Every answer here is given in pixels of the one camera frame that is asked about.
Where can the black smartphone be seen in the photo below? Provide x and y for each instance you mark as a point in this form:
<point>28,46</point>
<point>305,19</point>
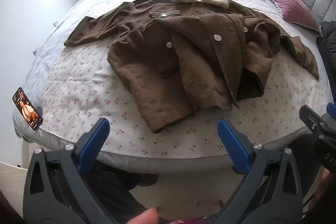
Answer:
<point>27,108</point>

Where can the pink floral garment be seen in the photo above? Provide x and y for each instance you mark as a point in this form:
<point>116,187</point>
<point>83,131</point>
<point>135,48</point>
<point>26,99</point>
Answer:
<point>189,220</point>

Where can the bed with pale blue sheet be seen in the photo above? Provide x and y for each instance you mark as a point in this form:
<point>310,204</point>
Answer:
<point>78,3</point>

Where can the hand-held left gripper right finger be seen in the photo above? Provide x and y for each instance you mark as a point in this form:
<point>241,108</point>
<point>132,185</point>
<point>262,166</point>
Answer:
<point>233,145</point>

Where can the person's right hand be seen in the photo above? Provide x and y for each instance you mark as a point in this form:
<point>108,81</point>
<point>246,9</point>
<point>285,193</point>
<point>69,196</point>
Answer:
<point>325,180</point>

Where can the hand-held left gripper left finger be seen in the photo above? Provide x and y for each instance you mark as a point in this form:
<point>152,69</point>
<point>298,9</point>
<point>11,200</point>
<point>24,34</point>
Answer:
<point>92,145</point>

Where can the brown jacket with fur collar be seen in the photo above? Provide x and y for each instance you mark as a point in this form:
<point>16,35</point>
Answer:
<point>157,61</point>

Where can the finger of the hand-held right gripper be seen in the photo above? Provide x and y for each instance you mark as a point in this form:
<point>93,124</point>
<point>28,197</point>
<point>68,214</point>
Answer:
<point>332,112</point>
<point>311,119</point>

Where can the person's left hand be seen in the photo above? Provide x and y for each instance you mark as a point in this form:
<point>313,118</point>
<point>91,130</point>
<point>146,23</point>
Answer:
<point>143,217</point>

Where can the person's leg in dark pants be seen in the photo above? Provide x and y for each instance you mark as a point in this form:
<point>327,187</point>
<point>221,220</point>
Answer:
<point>113,187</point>

